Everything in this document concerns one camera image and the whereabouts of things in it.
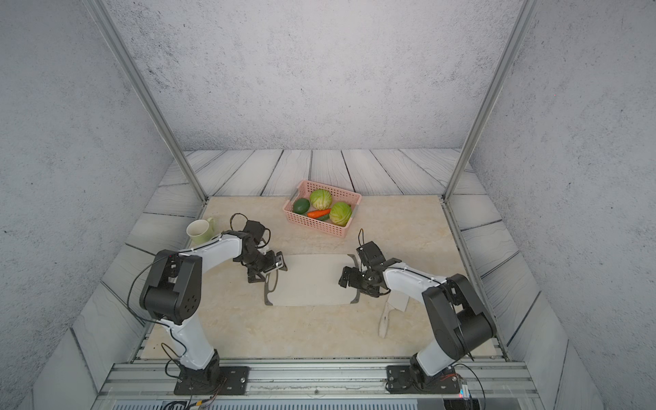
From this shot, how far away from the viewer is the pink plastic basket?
1.07 meters

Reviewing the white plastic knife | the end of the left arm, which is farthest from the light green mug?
the white plastic knife

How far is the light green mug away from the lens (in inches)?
38.7

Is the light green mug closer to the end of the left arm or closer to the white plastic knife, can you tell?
the end of the left arm

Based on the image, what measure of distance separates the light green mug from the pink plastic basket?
303mm
